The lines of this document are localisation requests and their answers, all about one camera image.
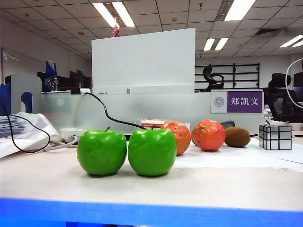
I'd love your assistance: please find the orange fruit with navel dot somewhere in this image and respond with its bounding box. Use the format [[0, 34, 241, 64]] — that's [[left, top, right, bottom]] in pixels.
[[160, 121, 192, 156]]

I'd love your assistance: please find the green plastic apple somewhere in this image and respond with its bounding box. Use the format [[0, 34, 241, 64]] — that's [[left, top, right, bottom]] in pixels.
[[127, 125, 178, 176], [76, 126, 128, 176]]

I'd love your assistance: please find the reddish orange fruit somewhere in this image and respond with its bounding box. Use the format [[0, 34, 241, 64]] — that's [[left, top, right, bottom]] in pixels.
[[192, 119, 226, 152]]

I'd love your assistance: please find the red white box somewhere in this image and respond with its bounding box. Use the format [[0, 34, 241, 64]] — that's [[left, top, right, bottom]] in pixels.
[[141, 118, 166, 128]]

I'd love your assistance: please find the white board panel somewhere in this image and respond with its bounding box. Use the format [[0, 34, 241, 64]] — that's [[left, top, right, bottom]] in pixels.
[[91, 27, 196, 95]]

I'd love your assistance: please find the frosted glass desk partition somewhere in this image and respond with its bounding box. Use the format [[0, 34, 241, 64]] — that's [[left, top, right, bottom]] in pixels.
[[41, 91, 265, 134]]

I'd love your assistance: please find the white power adapter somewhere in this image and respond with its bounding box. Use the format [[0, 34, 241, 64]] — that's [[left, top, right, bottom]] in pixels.
[[59, 127, 89, 143]]

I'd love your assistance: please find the white paper sheet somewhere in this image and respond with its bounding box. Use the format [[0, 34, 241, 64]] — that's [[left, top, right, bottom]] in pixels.
[[175, 137, 303, 172]]

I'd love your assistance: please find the red hanging ornament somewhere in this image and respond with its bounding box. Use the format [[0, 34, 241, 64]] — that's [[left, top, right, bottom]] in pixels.
[[113, 16, 121, 38]]

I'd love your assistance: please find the ceiling fluorescent light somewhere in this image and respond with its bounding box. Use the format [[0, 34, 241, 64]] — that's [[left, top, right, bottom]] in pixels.
[[224, 0, 258, 21], [92, 1, 136, 28], [280, 34, 303, 48], [204, 37, 230, 51]]

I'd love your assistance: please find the black shelf rack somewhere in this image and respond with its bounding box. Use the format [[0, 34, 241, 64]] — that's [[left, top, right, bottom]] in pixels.
[[195, 62, 261, 92]]

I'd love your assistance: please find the purple white name plate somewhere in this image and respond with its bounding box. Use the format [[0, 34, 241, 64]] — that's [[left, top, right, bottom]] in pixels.
[[210, 89, 264, 114]]

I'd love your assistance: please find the blue tape strip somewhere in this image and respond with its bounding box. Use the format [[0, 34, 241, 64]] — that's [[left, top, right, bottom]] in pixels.
[[0, 197, 303, 227]]

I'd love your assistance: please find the blue crystal trophy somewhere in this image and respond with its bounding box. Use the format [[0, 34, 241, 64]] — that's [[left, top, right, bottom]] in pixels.
[[45, 60, 59, 92]]

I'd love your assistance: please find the white plastic bag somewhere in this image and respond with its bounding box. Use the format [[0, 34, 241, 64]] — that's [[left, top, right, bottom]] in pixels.
[[0, 111, 61, 158]]

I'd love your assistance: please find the grey metal bookend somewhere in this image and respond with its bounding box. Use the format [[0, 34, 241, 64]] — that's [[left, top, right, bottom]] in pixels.
[[10, 72, 43, 114]]

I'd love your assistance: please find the black mesh office chair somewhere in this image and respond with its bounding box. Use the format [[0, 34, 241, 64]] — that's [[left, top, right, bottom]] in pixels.
[[264, 72, 303, 122]]

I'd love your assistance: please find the silver mirror cube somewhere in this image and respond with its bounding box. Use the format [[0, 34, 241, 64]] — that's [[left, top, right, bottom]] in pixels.
[[258, 124, 293, 150]]

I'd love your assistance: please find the printed paper stack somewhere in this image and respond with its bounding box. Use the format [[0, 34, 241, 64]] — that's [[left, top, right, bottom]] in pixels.
[[0, 115, 28, 138]]

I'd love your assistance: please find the blue file holder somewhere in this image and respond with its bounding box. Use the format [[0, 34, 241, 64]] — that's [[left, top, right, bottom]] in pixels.
[[0, 83, 34, 115]]

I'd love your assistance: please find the black power cable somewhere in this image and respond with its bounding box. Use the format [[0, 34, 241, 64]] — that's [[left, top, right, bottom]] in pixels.
[[84, 92, 147, 130]]

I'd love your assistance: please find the white adapter cable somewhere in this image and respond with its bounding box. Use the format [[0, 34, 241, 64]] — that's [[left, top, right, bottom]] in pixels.
[[44, 134, 82, 152]]

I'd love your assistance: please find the white looped cable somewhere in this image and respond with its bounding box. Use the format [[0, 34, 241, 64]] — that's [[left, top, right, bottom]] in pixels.
[[285, 57, 303, 106]]

